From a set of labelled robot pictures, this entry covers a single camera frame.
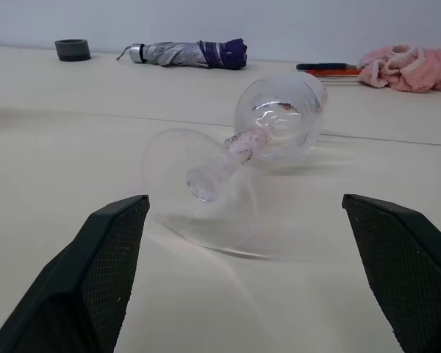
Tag blue handled scissors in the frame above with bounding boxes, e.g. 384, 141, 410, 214
295, 62, 360, 71

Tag pink fluffy towel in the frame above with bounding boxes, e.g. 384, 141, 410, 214
356, 43, 441, 93

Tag clear glass cup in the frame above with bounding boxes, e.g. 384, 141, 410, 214
141, 71, 330, 258

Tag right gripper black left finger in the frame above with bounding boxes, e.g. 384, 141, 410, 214
0, 194, 151, 353

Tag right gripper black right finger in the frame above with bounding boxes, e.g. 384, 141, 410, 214
342, 193, 441, 353

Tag grey round tape roll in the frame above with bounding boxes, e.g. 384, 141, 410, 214
54, 38, 92, 63

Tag folded silver purple umbrella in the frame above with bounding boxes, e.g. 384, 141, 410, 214
114, 38, 249, 71

